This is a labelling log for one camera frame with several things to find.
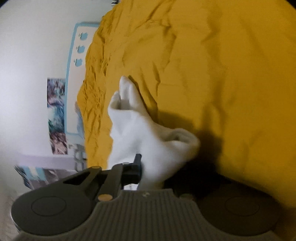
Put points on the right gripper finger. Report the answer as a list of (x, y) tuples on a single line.
[(112, 181)]

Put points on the anime wall poster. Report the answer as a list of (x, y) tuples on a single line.
[(56, 115)]

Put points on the white blue headboard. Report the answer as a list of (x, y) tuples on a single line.
[(76, 68)]

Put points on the mustard yellow quilt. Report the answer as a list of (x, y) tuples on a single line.
[(223, 70)]

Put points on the grey metal stool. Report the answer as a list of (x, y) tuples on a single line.
[(79, 153)]

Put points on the white Nevada sweatshirt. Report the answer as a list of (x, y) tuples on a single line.
[(164, 150)]

